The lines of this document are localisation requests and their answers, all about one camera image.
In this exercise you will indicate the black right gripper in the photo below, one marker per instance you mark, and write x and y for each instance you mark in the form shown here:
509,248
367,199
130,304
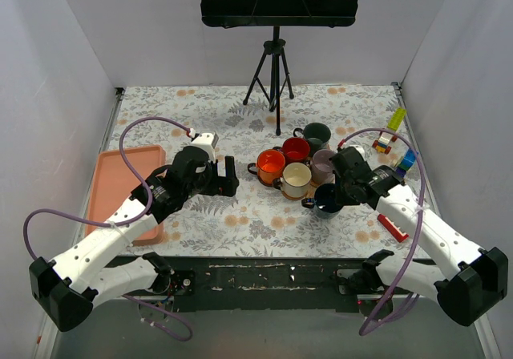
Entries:
347,192

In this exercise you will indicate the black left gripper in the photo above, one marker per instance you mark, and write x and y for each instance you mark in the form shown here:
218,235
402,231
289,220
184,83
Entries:
219,179

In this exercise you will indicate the dark blue cup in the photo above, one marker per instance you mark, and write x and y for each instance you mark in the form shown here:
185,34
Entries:
323,203

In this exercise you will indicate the lilac purple cup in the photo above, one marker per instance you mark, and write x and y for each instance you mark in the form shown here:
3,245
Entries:
321,166

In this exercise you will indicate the orange cup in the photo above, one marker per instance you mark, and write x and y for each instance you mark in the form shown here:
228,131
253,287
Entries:
269,166

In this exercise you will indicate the cream white cup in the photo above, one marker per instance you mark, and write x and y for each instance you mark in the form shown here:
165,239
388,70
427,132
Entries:
295,179

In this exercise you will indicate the dark green cup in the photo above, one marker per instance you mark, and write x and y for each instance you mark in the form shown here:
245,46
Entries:
317,135

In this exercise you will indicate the red cup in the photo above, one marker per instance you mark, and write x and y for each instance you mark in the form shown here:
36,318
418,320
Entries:
294,149

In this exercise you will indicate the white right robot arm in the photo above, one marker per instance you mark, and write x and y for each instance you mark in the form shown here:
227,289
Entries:
465,280

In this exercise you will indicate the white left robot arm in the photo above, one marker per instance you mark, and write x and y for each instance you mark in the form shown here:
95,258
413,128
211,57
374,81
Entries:
69,286

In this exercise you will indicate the toy car with yellow block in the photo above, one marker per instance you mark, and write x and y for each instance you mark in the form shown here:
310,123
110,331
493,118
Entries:
385,140

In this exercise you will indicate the blue green purple block toy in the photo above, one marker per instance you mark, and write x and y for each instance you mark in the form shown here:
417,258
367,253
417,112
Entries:
406,162

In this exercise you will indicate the red toy window block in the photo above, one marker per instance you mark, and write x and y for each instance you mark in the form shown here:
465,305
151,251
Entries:
393,230

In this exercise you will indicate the pink plastic tray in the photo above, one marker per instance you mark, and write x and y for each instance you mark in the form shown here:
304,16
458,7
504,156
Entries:
113,181

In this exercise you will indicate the black music stand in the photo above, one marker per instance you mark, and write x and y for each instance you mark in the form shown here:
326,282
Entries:
277,14

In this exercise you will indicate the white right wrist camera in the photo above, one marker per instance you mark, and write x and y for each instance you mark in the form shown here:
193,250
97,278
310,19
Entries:
346,150

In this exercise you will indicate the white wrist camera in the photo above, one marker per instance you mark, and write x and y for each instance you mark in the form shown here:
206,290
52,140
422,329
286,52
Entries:
207,142
346,150

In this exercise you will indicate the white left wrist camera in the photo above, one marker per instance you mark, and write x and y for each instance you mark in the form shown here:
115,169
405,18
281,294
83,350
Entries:
207,142

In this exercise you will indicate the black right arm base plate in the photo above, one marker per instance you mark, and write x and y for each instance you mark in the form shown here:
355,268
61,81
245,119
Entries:
359,282

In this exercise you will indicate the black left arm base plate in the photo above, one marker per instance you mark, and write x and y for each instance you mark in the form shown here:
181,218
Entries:
182,283

